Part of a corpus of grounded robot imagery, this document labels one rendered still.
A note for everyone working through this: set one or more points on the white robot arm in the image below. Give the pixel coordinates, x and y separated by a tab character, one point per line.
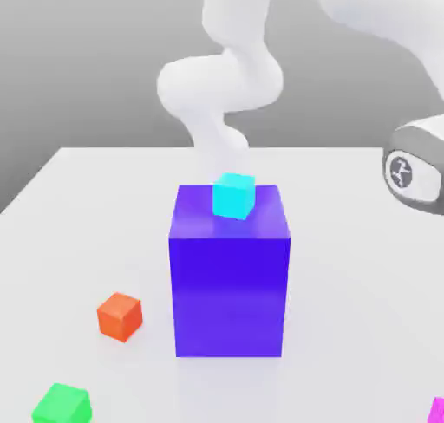
222	83

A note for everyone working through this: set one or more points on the small cyan cube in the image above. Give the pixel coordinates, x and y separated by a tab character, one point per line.
232	197

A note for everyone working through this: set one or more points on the small orange cube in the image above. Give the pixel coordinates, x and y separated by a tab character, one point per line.
119	317

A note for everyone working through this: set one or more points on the small green cube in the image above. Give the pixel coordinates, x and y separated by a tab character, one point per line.
62	405

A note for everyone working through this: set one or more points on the small magenta cube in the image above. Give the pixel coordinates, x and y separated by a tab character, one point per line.
437	412

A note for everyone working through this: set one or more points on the large purple box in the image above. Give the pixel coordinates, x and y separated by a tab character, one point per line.
229	291

